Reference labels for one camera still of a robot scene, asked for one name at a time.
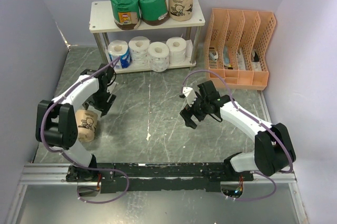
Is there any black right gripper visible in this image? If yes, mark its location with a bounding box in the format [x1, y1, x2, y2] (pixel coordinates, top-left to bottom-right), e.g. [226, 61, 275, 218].
[180, 91, 209, 129]

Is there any blue paper roll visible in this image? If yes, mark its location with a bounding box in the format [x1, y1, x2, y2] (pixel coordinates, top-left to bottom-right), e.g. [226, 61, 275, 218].
[107, 40, 131, 69]

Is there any white floral roll front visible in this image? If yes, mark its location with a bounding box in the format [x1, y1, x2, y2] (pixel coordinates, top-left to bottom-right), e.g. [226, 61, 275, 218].
[128, 36, 150, 66]

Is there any white unwrapped loose-end roll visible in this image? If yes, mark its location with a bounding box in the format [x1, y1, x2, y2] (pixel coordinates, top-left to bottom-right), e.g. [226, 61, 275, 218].
[166, 37, 192, 65]

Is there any green torn roll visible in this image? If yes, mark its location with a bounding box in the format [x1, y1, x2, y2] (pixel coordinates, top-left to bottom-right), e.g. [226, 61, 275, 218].
[110, 0, 141, 30]

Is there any green paper roll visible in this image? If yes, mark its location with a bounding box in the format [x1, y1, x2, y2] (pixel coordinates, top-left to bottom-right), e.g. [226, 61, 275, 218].
[139, 0, 169, 26]

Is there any brown cartoon paper roll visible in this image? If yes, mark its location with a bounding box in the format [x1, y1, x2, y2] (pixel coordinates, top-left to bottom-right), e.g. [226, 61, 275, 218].
[168, 0, 193, 22]

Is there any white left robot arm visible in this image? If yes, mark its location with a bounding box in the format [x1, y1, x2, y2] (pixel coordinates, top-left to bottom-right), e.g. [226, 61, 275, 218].
[36, 64, 116, 181]

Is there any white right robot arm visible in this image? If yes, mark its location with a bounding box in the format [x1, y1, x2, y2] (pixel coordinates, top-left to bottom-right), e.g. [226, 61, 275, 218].
[180, 81, 296, 181]

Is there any grey two-tier shelf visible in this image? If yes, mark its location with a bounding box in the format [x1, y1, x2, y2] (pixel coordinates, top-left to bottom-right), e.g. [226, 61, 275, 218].
[89, 0, 205, 69]

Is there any orange plastic file organizer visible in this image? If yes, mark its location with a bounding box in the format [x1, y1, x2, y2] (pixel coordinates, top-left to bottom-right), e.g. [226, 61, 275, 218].
[204, 8, 276, 90]

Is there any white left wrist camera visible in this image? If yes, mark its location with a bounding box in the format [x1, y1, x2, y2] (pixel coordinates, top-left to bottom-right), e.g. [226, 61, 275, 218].
[107, 82, 118, 93]

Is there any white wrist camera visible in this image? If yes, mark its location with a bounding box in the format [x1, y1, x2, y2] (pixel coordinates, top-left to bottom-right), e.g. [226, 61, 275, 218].
[183, 87, 197, 107]
[107, 82, 118, 93]

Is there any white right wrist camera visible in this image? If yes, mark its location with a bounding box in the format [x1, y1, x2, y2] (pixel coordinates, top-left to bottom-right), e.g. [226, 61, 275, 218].
[183, 87, 197, 107]

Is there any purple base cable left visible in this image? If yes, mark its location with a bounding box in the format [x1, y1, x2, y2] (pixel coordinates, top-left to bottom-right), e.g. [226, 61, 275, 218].
[76, 168, 130, 204]

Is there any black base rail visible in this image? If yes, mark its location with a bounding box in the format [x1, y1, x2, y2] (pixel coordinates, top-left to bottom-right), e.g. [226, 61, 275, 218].
[66, 161, 253, 194]

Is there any aluminium frame rail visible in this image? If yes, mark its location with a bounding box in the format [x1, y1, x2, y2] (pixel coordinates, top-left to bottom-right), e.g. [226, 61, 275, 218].
[19, 163, 297, 185]

